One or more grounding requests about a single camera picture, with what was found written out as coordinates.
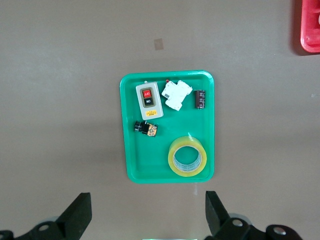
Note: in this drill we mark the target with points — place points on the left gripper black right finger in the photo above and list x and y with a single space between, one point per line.
217 220

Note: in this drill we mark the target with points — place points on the yellow clear packing tape roll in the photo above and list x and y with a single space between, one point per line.
175 145

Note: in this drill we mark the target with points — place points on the grey on-off switch box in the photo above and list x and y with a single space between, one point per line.
150 110

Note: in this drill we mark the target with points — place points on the red tray holding pipe fittings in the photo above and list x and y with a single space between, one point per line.
306 45

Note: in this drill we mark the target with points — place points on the small black connector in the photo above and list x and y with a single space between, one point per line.
200 99

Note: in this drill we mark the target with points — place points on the black orange push button switch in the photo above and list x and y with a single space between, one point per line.
147 129

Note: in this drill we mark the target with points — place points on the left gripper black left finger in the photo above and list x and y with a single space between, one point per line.
75 217

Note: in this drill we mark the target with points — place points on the green plastic tray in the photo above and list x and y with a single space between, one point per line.
150 155

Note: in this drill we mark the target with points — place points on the white circuit breaker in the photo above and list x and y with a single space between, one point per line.
175 95

